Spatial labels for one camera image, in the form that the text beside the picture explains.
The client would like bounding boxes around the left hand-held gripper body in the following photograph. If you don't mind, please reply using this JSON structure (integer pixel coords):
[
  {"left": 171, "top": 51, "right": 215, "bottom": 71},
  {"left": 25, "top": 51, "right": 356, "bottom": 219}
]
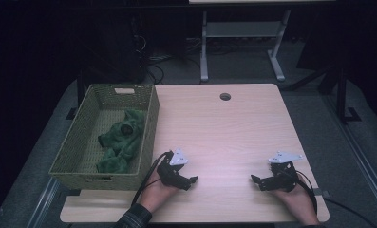
[{"left": 156, "top": 148, "right": 191, "bottom": 189}]

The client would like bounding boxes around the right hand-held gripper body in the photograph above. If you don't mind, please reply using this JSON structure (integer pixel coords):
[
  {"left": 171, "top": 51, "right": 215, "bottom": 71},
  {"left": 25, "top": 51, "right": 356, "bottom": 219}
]
[{"left": 268, "top": 150, "right": 305, "bottom": 193}]

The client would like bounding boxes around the green plush garment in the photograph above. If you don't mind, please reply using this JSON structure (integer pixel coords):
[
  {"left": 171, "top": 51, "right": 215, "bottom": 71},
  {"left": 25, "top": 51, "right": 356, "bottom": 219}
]
[{"left": 95, "top": 108, "right": 146, "bottom": 175}]

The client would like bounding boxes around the green woven basket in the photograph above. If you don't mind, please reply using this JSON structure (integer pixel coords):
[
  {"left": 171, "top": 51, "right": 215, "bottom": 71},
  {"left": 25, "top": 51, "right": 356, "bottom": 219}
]
[{"left": 48, "top": 83, "right": 160, "bottom": 192}]

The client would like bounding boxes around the person's left hand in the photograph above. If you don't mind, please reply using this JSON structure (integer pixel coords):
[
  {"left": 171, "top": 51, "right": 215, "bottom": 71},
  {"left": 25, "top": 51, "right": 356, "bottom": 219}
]
[{"left": 138, "top": 173, "right": 180, "bottom": 214}]

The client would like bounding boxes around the person's right hand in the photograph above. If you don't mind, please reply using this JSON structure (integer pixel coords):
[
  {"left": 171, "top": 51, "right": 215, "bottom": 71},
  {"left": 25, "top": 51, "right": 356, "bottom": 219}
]
[{"left": 272, "top": 175, "right": 321, "bottom": 227}]

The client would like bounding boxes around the grey tape tab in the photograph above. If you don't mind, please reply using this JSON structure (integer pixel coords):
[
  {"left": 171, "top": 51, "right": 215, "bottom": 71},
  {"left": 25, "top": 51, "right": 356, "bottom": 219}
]
[{"left": 312, "top": 187, "right": 331, "bottom": 198}]

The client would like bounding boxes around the black metal stand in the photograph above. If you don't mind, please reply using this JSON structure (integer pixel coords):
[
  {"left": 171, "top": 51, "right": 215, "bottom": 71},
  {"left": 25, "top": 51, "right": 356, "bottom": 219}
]
[{"left": 289, "top": 61, "right": 362, "bottom": 125}]

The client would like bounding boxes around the dark cabinet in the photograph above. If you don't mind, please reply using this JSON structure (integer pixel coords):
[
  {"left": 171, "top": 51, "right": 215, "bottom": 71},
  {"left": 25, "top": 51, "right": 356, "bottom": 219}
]
[{"left": 80, "top": 9, "right": 146, "bottom": 86}]

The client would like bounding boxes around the right hand-held gripper black cable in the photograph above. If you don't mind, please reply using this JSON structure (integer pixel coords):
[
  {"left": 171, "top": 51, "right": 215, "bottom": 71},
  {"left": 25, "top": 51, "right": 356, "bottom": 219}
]
[{"left": 284, "top": 168, "right": 319, "bottom": 217}]

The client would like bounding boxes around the tangle of black cables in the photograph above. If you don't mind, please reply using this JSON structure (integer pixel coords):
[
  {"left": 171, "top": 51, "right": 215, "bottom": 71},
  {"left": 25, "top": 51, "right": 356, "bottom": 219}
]
[{"left": 130, "top": 17, "right": 203, "bottom": 86}]

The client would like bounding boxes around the white metal table frame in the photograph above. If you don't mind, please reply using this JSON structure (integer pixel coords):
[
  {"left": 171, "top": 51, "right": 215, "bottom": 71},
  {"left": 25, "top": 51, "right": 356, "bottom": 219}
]
[{"left": 189, "top": 0, "right": 336, "bottom": 83}]

